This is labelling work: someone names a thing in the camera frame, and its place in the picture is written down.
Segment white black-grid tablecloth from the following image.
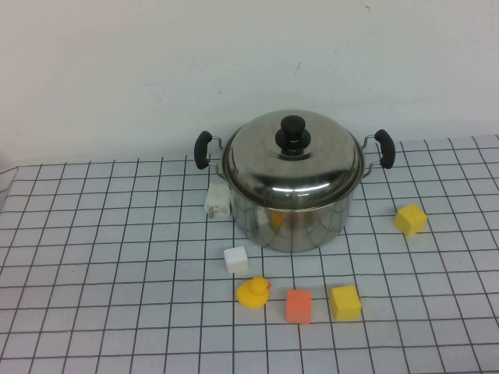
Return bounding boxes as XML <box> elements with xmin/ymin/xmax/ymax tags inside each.
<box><xmin>0</xmin><ymin>134</ymin><xmax>499</xmax><ymax>374</ymax></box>

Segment white cube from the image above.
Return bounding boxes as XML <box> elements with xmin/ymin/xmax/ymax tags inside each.
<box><xmin>223</xmin><ymin>245</ymin><xmax>250</xmax><ymax>274</ymax></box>

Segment steel lid with black knob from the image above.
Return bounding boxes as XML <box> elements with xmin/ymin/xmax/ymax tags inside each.
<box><xmin>222</xmin><ymin>109</ymin><xmax>364</xmax><ymax>211</ymax></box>

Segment stainless steel pot black handles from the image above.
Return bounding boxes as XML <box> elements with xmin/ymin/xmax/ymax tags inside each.
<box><xmin>193</xmin><ymin>129</ymin><xmax>396</xmax><ymax>253</ymax></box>

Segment orange block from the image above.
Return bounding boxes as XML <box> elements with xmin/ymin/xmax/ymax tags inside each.
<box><xmin>285</xmin><ymin>289</ymin><xmax>313</xmax><ymax>325</ymax></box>

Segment yellow rubber duck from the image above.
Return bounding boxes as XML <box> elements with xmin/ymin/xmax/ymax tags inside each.
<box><xmin>235</xmin><ymin>276</ymin><xmax>272</xmax><ymax>310</ymax></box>

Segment white power adapter plug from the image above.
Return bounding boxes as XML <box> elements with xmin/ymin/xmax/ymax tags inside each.
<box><xmin>204</xmin><ymin>182</ymin><xmax>234</xmax><ymax>219</ymax></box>

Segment yellow cube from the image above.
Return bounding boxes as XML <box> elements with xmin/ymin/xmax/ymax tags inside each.
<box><xmin>329</xmin><ymin>285</ymin><xmax>363</xmax><ymax>322</ymax></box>
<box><xmin>394</xmin><ymin>203</ymin><xmax>429</xmax><ymax>238</ymax></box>

